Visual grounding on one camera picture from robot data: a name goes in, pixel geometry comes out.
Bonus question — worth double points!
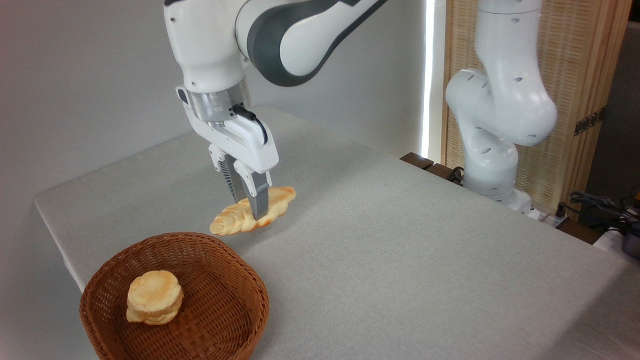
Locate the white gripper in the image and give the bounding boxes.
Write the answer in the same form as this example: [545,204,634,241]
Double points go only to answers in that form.
[175,87,280,221]

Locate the long braided bread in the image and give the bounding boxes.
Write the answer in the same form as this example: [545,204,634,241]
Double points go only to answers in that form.
[209,186,297,236]

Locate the brown wicker basket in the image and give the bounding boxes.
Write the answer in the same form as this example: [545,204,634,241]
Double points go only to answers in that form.
[79,232,270,360]

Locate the round stacked bread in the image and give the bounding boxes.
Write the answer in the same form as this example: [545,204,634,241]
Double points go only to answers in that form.
[126,270,184,326]

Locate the bamboo folding screen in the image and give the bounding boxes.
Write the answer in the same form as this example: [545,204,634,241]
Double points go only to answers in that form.
[442,0,633,216]

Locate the dark metal screen hinge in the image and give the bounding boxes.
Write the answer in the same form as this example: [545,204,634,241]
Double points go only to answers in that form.
[574,107,607,137]

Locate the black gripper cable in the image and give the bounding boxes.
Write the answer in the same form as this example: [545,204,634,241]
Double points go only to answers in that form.
[231,104,269,146]

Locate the dark cable bundle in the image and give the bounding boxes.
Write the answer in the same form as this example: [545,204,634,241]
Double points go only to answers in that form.
[569,191,640,236]

